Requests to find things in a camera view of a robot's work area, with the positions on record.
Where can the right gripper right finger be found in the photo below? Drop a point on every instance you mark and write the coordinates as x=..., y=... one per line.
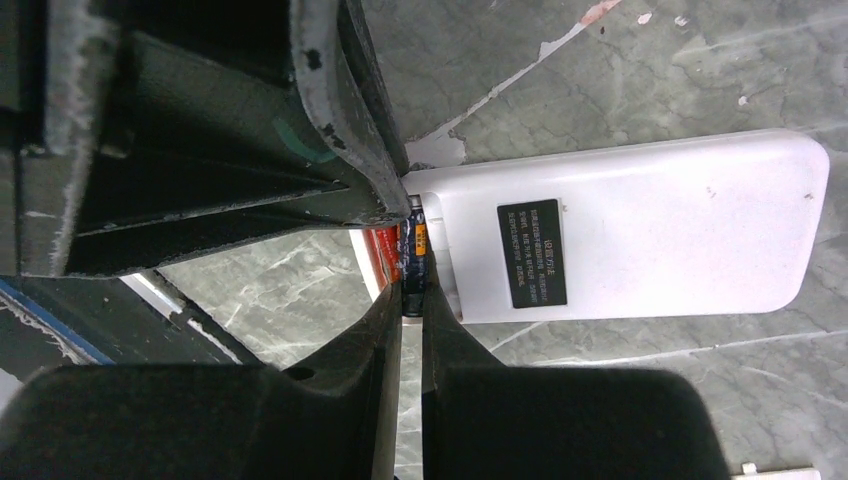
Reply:
x=483, y=419

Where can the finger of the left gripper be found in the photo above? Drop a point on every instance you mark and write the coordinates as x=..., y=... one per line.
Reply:
x=137, y=134

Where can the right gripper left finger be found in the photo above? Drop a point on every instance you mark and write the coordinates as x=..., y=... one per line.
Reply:
x=332, y=415

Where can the red AAA battery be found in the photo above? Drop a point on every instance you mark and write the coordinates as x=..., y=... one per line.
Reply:
x=387, y=248

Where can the black AAA battery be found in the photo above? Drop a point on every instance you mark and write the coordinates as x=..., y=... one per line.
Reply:
x=413, y=251

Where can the white battery cover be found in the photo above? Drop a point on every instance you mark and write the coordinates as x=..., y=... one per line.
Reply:
x=750, y=471

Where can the white remote control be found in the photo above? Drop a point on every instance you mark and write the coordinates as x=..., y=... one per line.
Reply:
x=714, y=225

